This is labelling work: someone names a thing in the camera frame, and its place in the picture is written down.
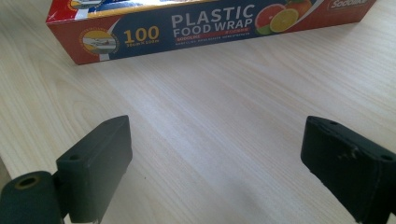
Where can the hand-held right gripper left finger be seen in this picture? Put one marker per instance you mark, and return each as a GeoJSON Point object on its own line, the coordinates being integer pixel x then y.
{"type": "Point", "coordinates": [93, 168]}

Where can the red and blue wrap box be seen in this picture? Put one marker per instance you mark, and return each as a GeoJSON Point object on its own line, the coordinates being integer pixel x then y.
{"type": "Point", "coordinates": [199, 28]}

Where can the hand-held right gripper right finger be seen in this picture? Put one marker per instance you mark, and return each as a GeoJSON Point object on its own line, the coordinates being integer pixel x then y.
{"type": "Point", "coordinates": [351, 168]}

